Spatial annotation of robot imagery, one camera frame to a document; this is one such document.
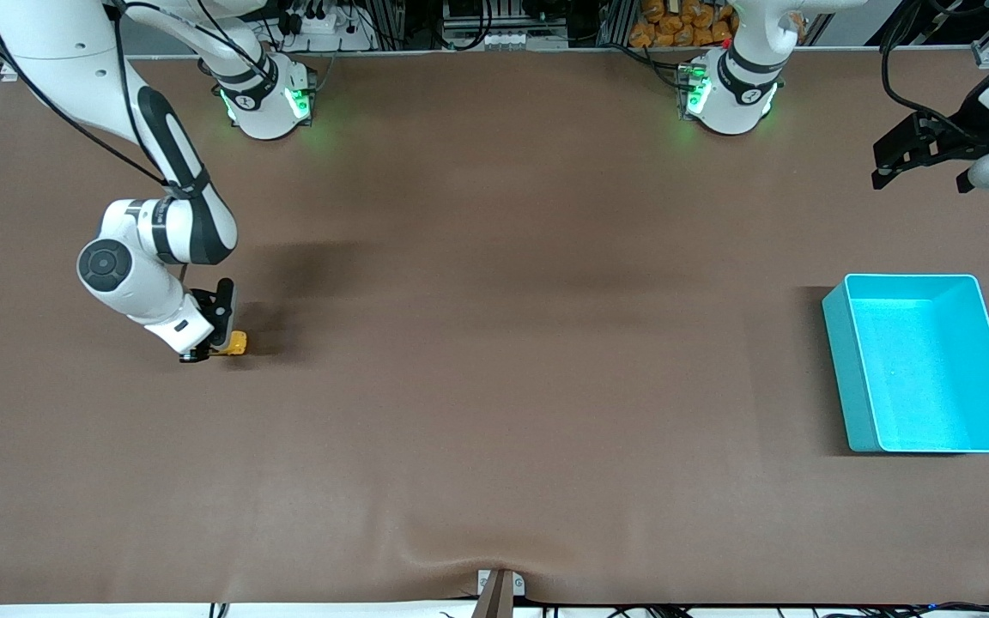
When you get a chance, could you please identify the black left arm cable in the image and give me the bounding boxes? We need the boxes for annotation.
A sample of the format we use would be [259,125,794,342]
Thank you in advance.
[881,0,980,142]

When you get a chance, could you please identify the metal table edge bracket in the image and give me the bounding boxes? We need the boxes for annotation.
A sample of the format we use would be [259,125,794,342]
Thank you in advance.
[476,568,526,618]

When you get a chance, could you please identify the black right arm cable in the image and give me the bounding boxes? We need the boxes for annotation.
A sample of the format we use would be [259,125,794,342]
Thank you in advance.
[0,0,272,188]

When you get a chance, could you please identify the white power strip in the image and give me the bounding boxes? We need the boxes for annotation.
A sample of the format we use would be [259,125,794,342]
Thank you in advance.
[284,7,375,52]

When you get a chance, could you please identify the orange packaged items pile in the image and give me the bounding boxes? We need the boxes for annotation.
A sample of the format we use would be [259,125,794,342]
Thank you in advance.
[629,0,736,49]

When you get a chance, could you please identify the brown table mat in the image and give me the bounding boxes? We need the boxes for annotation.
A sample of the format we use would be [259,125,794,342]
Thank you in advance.
[0,50,989,607]

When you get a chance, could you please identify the teal plastic bin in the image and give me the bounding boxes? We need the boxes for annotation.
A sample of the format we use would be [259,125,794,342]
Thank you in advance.
[822,274,989,454]

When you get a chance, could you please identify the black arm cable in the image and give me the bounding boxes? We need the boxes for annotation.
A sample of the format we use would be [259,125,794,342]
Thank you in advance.
[881,0,980,142]
[0,0,272,188]

